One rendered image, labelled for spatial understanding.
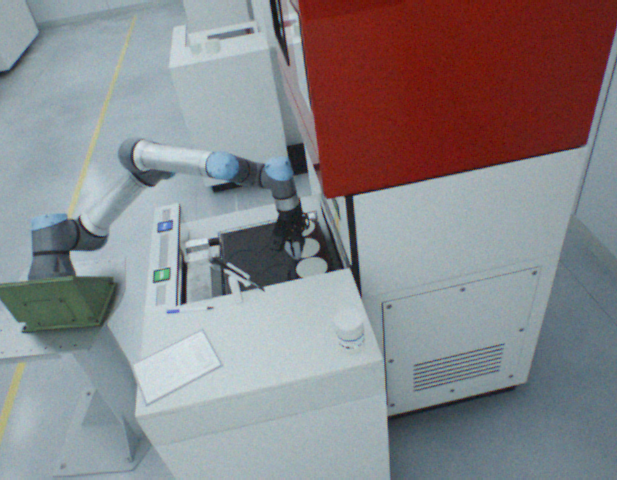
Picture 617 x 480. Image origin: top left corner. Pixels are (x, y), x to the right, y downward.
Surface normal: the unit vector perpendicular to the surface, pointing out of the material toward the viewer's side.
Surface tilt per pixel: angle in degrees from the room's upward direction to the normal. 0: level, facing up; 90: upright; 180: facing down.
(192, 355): 0
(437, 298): 90
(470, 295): 90
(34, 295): 90
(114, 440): 0
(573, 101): 90
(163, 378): 0
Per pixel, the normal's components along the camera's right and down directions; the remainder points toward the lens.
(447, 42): 0.18, 0.62
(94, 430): -0.13, -0.76
